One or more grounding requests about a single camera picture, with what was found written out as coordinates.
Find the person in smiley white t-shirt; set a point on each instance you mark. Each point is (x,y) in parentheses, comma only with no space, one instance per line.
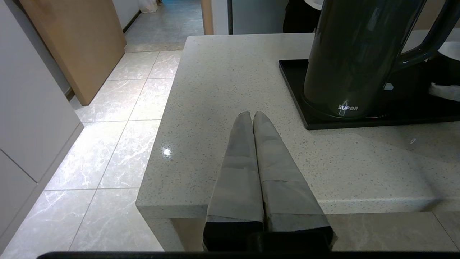
(298,18)

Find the beige kitchen counter cabinets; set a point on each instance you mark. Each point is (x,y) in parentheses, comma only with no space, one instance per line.
(433,14)

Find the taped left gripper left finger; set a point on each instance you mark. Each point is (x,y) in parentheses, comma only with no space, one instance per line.
(237,187)

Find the black rectangular serving tray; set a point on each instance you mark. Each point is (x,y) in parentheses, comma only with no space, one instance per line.
(296,86)

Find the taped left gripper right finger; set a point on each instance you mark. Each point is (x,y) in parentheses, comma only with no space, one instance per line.
(284,194)

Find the light wooden door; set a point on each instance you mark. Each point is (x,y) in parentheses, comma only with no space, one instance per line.
(79,43)

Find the black electric kettle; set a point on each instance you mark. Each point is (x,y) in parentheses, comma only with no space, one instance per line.
(345,54)

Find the silver refrigerator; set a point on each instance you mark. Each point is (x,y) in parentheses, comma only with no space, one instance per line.
(258,16)

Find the white plastic bag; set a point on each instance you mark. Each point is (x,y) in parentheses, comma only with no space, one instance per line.
(147,5)

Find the white storage cabinet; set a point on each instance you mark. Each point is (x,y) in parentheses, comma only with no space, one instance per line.
(28,108)

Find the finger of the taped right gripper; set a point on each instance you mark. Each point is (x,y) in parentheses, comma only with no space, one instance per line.
(447,91)

